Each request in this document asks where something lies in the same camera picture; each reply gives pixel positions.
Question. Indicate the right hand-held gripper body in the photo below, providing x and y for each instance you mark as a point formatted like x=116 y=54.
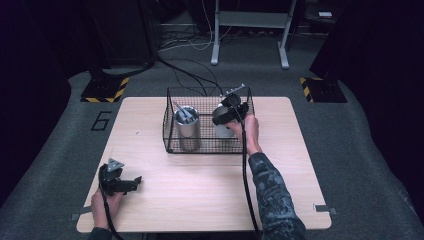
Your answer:
x=235 y=108

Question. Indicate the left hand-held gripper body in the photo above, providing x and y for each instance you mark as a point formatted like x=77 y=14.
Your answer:
x=111 y=181

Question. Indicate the silver metal mug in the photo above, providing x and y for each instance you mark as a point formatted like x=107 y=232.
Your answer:
x=224 y=131

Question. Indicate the silver metal tumbler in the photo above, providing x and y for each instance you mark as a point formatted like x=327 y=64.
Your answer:
x=187 y=128

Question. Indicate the dark straw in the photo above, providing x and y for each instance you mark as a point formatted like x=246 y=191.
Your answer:
x=181 y=109

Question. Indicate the person's right hand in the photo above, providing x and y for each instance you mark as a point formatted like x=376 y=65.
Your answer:
x=248 y=131

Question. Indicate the person's left hand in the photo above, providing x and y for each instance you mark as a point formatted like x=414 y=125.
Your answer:
x=101 y=208

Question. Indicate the grey tape strip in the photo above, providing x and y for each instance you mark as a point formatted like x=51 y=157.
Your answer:
x=81 y=213
x=325 y=208

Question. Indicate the striped black stand base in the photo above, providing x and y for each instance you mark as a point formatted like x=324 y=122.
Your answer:
x=325 y=91
x=103 y=90

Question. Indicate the black cabinet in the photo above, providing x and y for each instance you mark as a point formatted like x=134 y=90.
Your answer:
x=126 y=30

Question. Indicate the small white box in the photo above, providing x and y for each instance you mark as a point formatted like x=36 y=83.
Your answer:
x=325 y=14

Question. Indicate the white metal desk frame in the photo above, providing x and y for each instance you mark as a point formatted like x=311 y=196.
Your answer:
x=253 y=19

